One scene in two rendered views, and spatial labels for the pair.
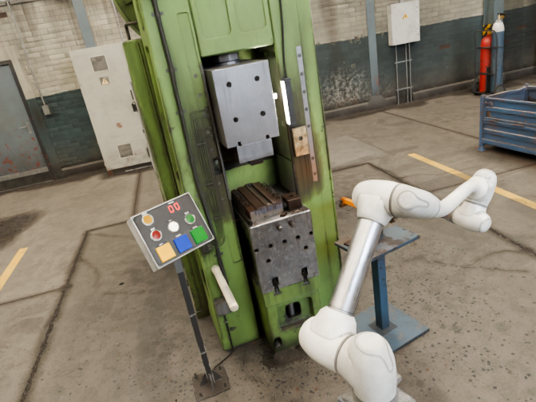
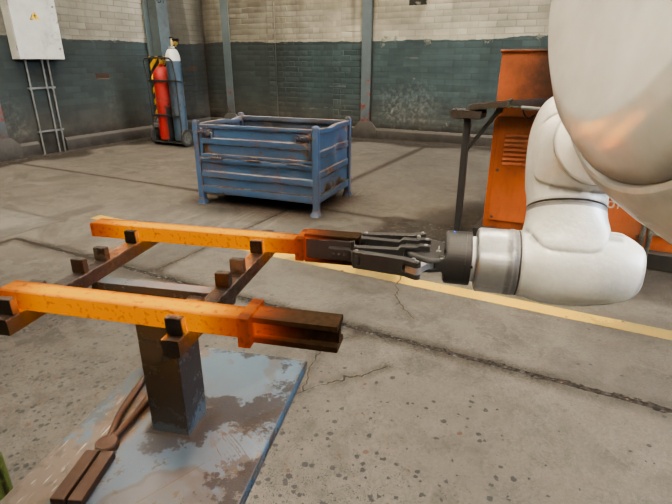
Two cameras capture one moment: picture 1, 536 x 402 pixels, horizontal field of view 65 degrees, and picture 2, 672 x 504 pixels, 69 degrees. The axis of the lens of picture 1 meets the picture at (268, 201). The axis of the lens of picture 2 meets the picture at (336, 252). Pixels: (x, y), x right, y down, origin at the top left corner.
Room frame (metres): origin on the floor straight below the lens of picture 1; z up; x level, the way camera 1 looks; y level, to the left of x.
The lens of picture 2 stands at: (1.62, -0.26, 1.19)
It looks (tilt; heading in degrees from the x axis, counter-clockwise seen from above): 21 degrees down; 308
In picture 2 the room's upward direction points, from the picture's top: straight up
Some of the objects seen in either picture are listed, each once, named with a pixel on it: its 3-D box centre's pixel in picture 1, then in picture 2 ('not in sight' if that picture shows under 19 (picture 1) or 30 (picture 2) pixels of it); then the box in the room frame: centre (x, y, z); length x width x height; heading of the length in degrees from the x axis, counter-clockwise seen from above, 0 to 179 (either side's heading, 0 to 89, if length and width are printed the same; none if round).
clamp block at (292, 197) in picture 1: (291, 201); not in sight; (2.31, -0.14, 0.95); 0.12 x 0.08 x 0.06; 16
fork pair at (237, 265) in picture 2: not in sight; (158, 265); (2.18, -0.59, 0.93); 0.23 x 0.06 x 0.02; 26
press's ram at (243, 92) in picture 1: (243, 99); not in sight; (2.42, 0.03, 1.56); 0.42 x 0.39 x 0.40; 16
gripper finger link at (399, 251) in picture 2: not in sight; (389, 255); (1.95, -0.81, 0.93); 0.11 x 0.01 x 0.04; 30
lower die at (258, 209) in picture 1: (255, 199); not in sight; (2.41, 0.07, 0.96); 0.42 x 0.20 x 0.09; 16
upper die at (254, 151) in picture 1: (244, 143); not in sight; (2.41, 0.07, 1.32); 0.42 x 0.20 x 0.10; 16
